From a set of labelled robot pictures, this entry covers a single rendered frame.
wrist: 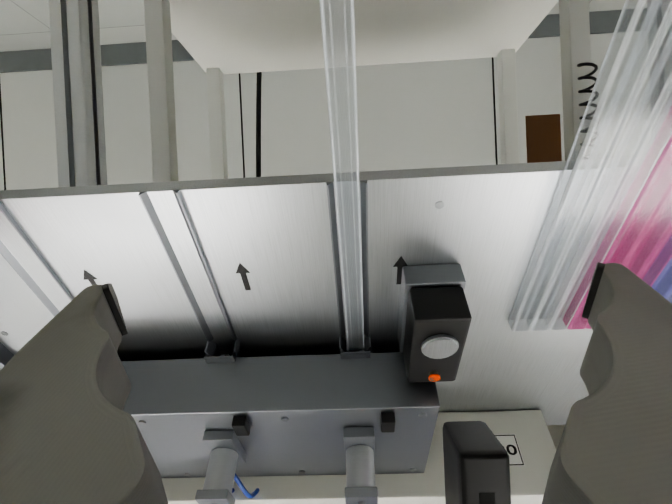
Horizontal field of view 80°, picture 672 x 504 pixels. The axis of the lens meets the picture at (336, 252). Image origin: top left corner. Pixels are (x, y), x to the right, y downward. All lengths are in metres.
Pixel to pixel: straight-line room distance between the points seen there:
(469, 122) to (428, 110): 0.20
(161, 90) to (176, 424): 0.53
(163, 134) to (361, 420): 0.54
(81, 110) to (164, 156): 0.15
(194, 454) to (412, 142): 1.78
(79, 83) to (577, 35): 0.70
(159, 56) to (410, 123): 1.46
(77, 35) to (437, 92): 1.69
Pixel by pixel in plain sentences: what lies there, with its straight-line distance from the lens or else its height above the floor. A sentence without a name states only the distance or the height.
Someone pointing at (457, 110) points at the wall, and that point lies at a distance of 2.10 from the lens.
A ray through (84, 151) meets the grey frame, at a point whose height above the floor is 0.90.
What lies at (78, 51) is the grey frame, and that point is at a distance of 0.64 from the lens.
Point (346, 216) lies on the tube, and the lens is 0.24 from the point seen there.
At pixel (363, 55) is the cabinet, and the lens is 0.97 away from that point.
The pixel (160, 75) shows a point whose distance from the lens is 0.74.
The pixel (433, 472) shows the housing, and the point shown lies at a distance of 0.45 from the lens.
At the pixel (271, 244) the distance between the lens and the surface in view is 0.27.
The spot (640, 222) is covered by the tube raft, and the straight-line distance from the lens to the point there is 0.30.
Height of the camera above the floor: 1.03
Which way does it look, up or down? 1 degrees up
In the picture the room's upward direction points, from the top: 177 degrees clockwise
